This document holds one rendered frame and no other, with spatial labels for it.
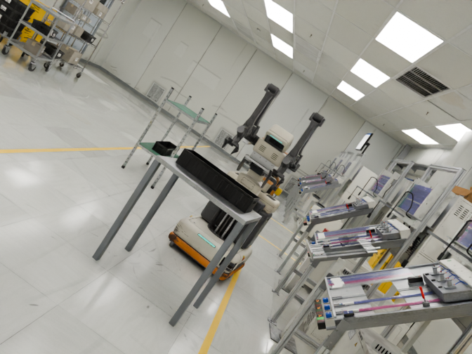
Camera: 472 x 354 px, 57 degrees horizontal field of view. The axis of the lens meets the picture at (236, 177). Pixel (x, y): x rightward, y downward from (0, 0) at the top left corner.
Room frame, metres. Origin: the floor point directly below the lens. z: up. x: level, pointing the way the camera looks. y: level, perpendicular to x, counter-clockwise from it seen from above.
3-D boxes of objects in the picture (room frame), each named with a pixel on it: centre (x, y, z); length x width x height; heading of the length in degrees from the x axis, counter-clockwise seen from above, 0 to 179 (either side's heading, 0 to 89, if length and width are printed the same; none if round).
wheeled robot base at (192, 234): (3.92, -0.17, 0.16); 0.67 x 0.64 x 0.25; 166
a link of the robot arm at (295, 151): (3.42, -0.27, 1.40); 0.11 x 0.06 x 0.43; 77
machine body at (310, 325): (3.87, -1.56, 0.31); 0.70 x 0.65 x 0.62; 176
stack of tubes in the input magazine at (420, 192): (3.82, -1.44, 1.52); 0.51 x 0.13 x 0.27; 176
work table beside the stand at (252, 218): (2.82, 0.09, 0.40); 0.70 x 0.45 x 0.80; 76
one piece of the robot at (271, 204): (4.01, -0.19, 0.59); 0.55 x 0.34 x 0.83; 76
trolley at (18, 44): (7.02, 3.88, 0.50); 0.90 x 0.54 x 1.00; 11
